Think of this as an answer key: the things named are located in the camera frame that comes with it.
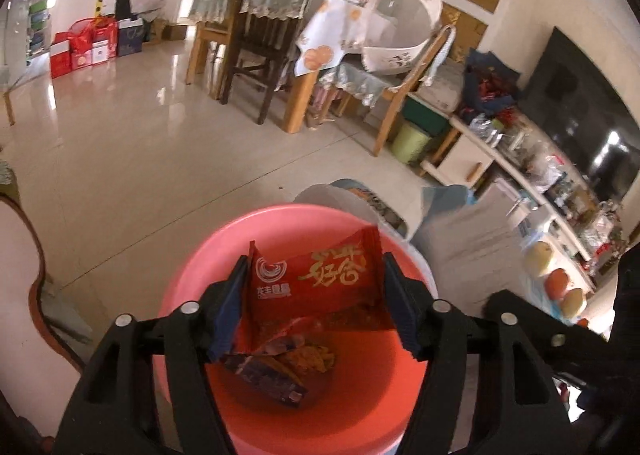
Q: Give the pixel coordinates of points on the white television cabinet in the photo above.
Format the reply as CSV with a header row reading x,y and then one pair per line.
x,y
467,160

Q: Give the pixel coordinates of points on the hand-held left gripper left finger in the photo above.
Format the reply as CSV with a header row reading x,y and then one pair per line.
x,y
227,315

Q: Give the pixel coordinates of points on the small red gift box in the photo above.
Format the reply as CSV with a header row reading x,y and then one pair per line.
x,y
60,57

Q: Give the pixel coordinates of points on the red snack wrapper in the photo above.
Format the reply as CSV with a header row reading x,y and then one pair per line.
x,y
310,280

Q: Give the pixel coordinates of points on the curved wooden armrest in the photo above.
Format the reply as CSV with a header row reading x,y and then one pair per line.
x,y
20,255

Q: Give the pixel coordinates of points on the storage drawer tower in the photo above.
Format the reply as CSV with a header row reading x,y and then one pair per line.
x,y
39,20

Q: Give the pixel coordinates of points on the red peach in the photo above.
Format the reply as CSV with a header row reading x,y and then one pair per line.
x,y
556,284

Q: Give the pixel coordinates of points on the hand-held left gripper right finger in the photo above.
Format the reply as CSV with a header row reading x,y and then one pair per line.
x,y
402,310

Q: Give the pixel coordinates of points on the orange tangerine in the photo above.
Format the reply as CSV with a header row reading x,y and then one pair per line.
x,y
583,323

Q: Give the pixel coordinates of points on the dark brown snack wrapper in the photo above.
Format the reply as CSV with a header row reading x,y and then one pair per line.
x,y
270,377

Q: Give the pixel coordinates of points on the dark paper bag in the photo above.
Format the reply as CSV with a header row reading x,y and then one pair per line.
x,y
130,37

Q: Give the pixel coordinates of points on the green box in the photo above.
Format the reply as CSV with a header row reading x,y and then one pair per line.
x,y
425,115

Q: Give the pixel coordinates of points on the large red gift box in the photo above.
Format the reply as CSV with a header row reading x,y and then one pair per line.
x,y
92,45

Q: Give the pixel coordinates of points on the pink plastic basin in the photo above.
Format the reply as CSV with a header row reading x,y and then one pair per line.
x,y
360,385

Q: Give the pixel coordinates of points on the orange print dining tablecloth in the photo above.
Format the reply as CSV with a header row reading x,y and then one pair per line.
x,y
325,35

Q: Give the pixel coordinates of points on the blue grey cloth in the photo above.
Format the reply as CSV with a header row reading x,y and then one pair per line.
x,y
442,200

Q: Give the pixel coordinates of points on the wooden dining table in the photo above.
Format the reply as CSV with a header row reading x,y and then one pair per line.
x,y
297,100

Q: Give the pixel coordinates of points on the light wooden chair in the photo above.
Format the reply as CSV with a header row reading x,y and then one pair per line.
x,y
400,90

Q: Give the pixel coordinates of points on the yellow pear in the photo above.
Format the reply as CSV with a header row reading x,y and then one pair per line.
x,y
539,257
574,303

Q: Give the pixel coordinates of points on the yellow snack wrapper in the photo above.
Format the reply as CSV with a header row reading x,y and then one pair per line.
x,y
312,357

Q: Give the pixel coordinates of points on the white bag lined bin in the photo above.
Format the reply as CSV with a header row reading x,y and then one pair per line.
x,y
330,195

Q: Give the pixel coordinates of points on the dark wrapped bouquet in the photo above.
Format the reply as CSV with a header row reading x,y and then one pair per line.
x,y
487,82

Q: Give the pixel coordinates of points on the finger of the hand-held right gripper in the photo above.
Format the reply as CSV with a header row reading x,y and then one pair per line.
x,y
565,342

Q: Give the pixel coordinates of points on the green trash bin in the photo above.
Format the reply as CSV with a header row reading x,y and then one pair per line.
x,y
410,142

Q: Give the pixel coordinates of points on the black television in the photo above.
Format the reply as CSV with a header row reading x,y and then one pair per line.
x,y
575,100

